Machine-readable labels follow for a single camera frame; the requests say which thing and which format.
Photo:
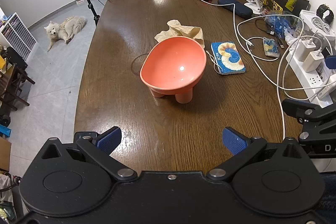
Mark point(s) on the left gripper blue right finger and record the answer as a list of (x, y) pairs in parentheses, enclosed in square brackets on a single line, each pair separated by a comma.
[(237, 143)]

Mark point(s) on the white dog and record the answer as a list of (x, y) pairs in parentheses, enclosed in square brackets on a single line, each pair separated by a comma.
[(66, 30)]

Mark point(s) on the white power strip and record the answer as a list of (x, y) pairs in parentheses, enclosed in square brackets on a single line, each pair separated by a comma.
[(312, 80)]

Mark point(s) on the dark blue glasses case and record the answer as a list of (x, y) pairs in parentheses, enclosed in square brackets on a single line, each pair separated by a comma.
[(237, 8)]

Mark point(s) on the dark wooden chair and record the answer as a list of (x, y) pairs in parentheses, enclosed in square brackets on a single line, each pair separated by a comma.
[(13, 74)]

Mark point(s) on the blue plastic bag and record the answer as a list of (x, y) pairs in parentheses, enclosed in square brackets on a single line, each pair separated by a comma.
[(282, 25)]

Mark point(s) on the beige cleaning cloth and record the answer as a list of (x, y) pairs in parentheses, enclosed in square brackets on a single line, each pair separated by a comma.
[(176, 29)]

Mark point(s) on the orange footed bowl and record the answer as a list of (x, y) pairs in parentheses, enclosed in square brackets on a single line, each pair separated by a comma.
[(173, 67)]

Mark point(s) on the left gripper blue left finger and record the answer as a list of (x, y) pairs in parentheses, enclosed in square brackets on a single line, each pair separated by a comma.
[(106, 142)]

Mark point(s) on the blue patterned sponge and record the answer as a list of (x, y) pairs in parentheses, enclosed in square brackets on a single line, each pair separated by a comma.
[(226, 58)]

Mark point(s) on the white drawer shelf unit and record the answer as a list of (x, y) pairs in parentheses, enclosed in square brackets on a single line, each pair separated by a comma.
[(15, 34)]

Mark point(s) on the black wristwatch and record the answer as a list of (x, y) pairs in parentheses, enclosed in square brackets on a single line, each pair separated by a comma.
[(325, 13)]

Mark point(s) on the white phone charger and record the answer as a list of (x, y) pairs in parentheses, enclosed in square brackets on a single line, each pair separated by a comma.
[(312, 61), (304, 48)]

